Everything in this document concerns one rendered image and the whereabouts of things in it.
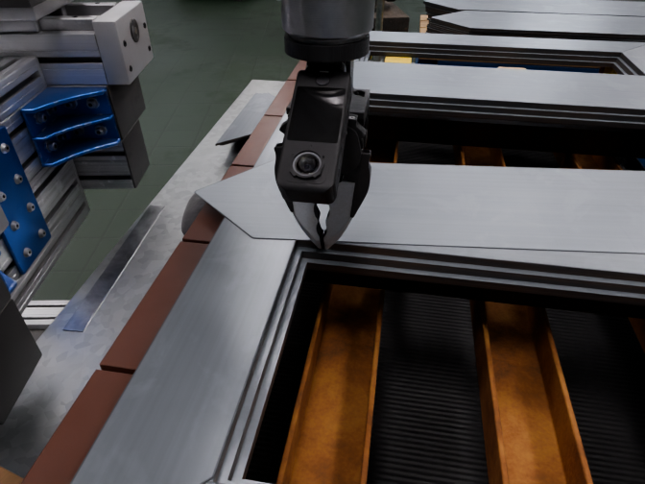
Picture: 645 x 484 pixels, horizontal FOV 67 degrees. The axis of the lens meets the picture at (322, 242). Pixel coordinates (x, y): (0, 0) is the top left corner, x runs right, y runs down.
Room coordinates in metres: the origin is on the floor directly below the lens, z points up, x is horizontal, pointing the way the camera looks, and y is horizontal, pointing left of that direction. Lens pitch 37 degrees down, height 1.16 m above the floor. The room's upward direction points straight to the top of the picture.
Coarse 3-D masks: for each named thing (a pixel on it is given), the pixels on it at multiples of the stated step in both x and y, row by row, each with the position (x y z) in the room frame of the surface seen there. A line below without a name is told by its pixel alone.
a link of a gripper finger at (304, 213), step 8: (296, 208) 0.40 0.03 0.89; (304, 208) 0.40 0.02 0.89; (312, 208) 0.40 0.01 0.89; (296, 216) 0.40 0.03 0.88; (304, 216) 0.40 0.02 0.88; (312, 216) 0.40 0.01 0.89; (304, 224) 0.40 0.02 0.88; (312, 224) 0.40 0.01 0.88; (320, 224) 0.41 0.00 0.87; (312, 232) 0.40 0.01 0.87; (320, 232) 0.40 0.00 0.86; (312, 240) 0.41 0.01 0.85; (320, 240) 0.40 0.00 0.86; (320, 248) 0.41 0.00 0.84
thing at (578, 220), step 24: (528, 168) 0.57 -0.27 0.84; (552, 168) 0.57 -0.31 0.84; (552, 192) 0.51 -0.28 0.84; (576, 192) 0.51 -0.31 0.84; (552, 216) 0.46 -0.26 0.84; (576, 216) 0.46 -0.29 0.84; (600, 216) 0.46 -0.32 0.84; (576, 240) 0.41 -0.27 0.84; (600, 240) 0.41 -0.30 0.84; (624, 240) 0.41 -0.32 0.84
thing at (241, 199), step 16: (272, 160) 0.59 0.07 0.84; (240, 176) 0.55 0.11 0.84; (256, 176) 0.55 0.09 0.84; (272, 176) 0.55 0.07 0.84; (224, 192) 0.51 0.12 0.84; (240, 192) 0.51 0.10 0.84; (256, 192) 0.51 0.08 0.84; (224, 208) 0.47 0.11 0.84; (240, 208) 0.47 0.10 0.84; (256, 208) 0.47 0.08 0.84; (240, 224) 0.44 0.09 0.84; (256, 224) 0.44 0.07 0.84
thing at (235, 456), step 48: (384, 48) 1.17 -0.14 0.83; (432, 48) 1.16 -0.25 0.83; (480, 48) 1.14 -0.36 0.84; (528, 48) 1.13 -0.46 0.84; (384, 96) 0.85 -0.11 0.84; (288, 288) 0.35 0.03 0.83; (528, 288) 0.36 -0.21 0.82; (576, 288) 0.36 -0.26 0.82; (624, 288) 0.36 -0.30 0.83; (240, 432) 0.20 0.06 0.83; (240, 480) 0.17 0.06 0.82
